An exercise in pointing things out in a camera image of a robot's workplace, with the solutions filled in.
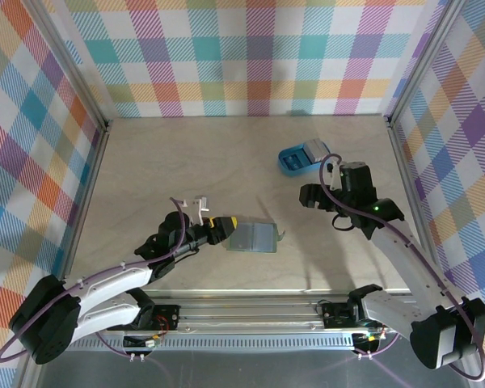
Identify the green card holder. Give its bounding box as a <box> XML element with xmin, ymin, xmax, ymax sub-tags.
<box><xmin>225</xmin><ymin>220</ymin><xmax>287</xmax><ymax>255</ymax></box>

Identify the stack of credit cards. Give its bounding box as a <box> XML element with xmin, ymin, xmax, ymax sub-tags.
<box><xmin>302</xmin><ymin>138</ymin><xmax>329</xmax><ymax>163</ymax></box>

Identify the blue card tray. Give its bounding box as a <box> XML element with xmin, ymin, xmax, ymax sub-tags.
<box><xmin>277</xmin><ymin>139</ymin><xmax>331</xmax><ymax>178</ymax></box>

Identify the perforated metal strip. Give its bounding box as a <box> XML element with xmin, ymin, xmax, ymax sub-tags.
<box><xmin>48</xmin><ymin>338</ymin><xmax>356</xmax><ymax>349</ymax></box>

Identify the grey metal sheet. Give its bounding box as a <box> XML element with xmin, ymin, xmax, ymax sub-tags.
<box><xmin>18</xmin><ymin>333</ymin><xmax>485</xmax><ymax>388</ymax></box>

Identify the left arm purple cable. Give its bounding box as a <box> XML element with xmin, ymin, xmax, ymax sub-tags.
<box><xmin>0</xmin><ymin>196</ymin><xmax>187</xmax><ymax>363</ymax></box>

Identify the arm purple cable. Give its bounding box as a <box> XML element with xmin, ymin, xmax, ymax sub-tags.
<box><xmin>318</xmin><ymin>153</ymin><xmax>485</xmax><ymax>383</ymax></box>
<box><xmin>0</xmin><ymin>196</ymin><xmax>187</xmax><ymax>363</ymax></box>

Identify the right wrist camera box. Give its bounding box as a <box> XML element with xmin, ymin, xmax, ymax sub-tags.
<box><xmin>325</xmin><ymin>160</ymin><xmax>344</xmax><ymax>191</ymax></box>

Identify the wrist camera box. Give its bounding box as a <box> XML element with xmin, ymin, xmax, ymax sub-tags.
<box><xmin>181</xmin><ymin>196</ymin><xmax>211</xmax><ymax>226</ymax></box>
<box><xmin>325</xmin><ymin>160</ymin><xmax>344</xmax><ymax>191</ymax></box>

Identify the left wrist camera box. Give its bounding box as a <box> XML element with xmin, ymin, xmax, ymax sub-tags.
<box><xmin>181</xmin><ymin>196</ymin><xmax>211</xmax><ymax>226</ymax></box>

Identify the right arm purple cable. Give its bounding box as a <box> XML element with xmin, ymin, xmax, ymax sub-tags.
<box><xmin>318</xmin><ymin>153</ymin><xmax>485</xmax><ymax>383</ymax></box>

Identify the aluminium table side rail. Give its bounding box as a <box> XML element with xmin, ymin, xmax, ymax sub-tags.
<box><xmin>386</xmin><ymin>116</ymin><xmax>449</xmax><ymax>298</ymax></box>
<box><xmin>54</xmin><ymin>119</ymin><xmax>112</xmax><ymax>302</ymax></box>

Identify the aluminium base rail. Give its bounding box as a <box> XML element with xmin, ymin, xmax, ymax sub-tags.
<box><xmin>27</xmin><ymin>297</ymin><xmax>476</xmax><ymax>336</ymax></box>

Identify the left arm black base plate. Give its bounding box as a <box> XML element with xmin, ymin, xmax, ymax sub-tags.
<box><xmin>107</xmin><ymin>303</ymin><xmax>181</xmax><ymax>331</ymax></box>

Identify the black cable clamp bracket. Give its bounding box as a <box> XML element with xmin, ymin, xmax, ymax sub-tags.
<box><xmin>352</xmin><ymin>330</ymin><xmax>385</xmax><ymax>360</ymax></box>
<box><xmin>122</xmin><ymin>335</ymin><xmax>162</xmax><ymax>361</ymax></box>

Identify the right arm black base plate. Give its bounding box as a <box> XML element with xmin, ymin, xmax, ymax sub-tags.
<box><xmin>322</xmin><ymin>302</ymin><xmax>396</xmax><ymax>329</ymax></box>

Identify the aluminium frame post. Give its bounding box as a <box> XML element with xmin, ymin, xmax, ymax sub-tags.
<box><xmin>383</xmin><ymin>0</ymin><xmax>464</xmax><ymax>129</ymax></box>
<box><xmin>32</xmin><ymin>0</ymin><xmax>114</xmax><ymax>133</ymax></box>

